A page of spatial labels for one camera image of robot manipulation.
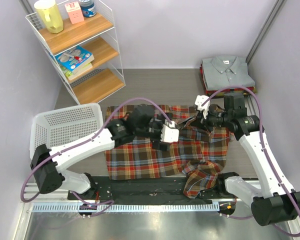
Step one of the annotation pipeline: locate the white plastic basket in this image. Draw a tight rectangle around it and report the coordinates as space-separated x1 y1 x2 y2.
29 103 104 159

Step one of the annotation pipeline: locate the pink box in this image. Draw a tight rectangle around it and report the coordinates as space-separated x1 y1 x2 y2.
64 1 84 25

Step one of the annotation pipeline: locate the blue white jar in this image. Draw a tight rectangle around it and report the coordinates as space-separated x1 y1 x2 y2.
78 0 97 18

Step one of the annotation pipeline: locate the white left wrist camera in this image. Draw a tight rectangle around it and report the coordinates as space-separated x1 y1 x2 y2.
160 120 180 143

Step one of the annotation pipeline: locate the white wire wooden shelf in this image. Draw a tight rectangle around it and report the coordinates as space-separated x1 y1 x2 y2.
25 0 126 105

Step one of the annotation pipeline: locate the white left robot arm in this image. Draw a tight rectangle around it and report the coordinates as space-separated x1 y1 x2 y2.
30 103 179 200

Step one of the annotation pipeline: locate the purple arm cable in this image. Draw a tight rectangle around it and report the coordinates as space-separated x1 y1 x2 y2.
20 97 174 216
201 86 300 237

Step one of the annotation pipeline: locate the brown red plaid shirt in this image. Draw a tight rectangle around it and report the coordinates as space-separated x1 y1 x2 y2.
104 104 231 200

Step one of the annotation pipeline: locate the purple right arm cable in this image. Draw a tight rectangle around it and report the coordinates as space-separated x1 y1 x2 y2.
201 86 300 237

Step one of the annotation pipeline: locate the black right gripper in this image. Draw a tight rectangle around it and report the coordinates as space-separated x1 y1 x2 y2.
191 104 232 133

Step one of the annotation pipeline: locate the blue book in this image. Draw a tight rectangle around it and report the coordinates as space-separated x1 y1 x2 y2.
55 45 95 71

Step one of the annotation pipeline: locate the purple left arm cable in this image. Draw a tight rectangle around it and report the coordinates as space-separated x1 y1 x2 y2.
20 97 174 216

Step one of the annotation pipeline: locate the yellow pitcher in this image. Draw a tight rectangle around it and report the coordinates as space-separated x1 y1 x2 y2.
33 0 64 34

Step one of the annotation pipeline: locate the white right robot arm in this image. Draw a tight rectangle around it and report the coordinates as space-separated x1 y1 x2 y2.
194 93 300 226

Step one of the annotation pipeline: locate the white slotted cable duct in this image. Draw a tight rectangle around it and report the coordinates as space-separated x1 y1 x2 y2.
32 202 220 213

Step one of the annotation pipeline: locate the folded grey shirt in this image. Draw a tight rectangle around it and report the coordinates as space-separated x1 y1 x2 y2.
201 55 255 90

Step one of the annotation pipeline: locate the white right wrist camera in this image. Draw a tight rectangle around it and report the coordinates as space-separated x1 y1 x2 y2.
194 95 210 119

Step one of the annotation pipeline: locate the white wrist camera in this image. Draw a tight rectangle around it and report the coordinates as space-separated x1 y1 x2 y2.
194 95 210 119
160 120 180 143

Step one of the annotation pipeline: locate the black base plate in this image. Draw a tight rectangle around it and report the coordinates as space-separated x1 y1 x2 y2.
79 176 235 206

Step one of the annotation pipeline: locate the green book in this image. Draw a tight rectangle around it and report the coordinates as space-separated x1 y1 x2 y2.
59 63 93 82

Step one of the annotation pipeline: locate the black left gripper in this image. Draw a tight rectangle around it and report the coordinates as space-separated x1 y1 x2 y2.
134 112 173 150

